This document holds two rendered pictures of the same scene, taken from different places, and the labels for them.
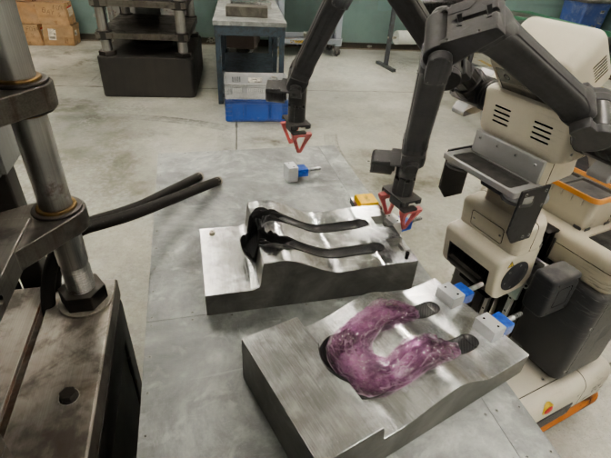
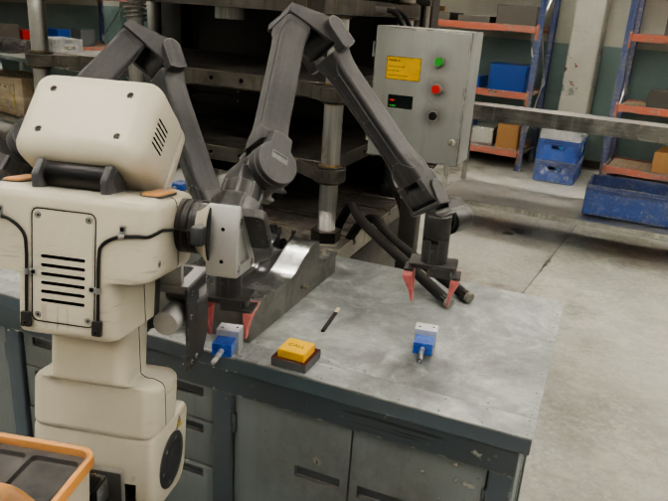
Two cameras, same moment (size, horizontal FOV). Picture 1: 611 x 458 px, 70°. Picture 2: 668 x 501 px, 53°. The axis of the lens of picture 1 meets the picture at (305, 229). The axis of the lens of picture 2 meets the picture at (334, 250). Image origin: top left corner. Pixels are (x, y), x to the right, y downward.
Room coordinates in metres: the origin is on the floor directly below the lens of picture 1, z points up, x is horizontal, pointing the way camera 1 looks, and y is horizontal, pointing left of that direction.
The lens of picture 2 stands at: (2.02, -1.16, 1.52)
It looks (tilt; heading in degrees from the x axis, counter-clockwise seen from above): 20 degrees down; 127
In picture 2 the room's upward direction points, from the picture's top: 4 degrees clockwise
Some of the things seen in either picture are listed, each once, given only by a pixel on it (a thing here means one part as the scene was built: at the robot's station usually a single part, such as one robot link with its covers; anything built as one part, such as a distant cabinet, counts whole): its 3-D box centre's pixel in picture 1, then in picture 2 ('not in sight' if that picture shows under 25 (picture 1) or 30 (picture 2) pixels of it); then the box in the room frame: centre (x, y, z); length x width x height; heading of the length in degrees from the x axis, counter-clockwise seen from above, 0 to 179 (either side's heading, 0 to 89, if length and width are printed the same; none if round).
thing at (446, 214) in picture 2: (295, 94); (438, 225); (1.37, 0.06, 1.10); 0.07 x 0.06 x 0.07; 87
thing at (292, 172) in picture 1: (303, 170); (422, 347); (1.39, 0.02, 0.83); 0.13 x 0.05 x 0.05; 115
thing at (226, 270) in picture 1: (303, 246); (252, 268); (0.88, 0.00, 0.87); 0.50 x 0.26 x 0.14; 106
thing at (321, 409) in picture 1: (389, 356); not in sight; (0.56, -0.18, 0.86); 0.50 x 0.26 x 0.11; 123
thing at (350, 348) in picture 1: (393, 338); not in sight; (0.57, -0.18, 0.90); 0.26 x 0.18 x 0.08; 123
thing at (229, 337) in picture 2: (405, 222); (223, 348); (1.09, -0.29, 0.83); 0.13 x 0.05 x 0.05; 120
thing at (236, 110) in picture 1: (255, 104); not in sight; (4.20, 0.57, 0.11); 0.61 x 0.41 x 0.22; 99
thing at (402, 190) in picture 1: (403, 186); (228, 284); (1.07, -0.26, 0.96); 0.10 x 0.07 x 0.07; 30
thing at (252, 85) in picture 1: (255, 85); not in sight; (4.20, 0.56, 0.28); 0.61 x 0.41 x 0.15; 99
